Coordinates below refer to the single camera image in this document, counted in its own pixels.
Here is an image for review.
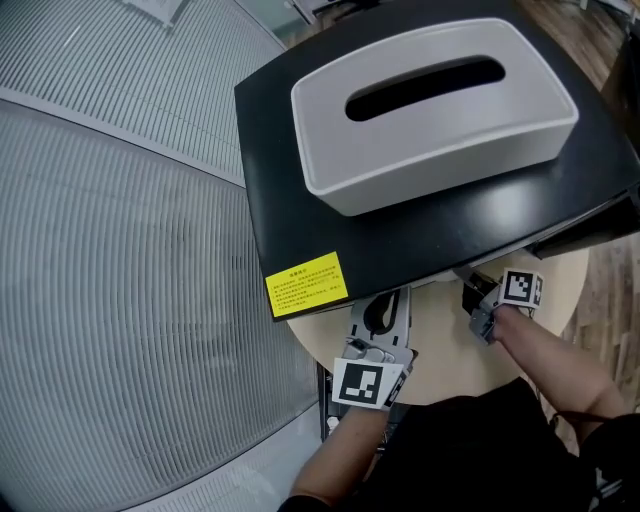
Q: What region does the black mini fridge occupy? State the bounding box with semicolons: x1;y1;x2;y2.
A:
233;0;640;322

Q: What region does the white tissue box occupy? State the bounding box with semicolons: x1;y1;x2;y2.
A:
290;17;581;217

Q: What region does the white paper notice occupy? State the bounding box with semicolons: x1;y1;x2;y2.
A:
117;0;191;29

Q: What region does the person's right forearm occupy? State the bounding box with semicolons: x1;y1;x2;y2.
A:
492;304;629;426

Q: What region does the black cable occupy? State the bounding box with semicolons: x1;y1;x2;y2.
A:
549;408;626;426

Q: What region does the person's left forearm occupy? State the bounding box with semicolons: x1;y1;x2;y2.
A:
289;407;391;501

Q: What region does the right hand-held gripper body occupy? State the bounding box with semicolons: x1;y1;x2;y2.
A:
461;267;546;346

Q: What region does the black floor crate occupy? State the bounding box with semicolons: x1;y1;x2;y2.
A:
317;362;401;454

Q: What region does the person's black clothing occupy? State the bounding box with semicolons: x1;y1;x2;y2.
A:
277;377;640;512

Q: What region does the yellow warning sticker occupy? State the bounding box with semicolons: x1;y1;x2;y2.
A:
264;251;350;319

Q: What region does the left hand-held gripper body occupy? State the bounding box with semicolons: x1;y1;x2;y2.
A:
331;337;420;412

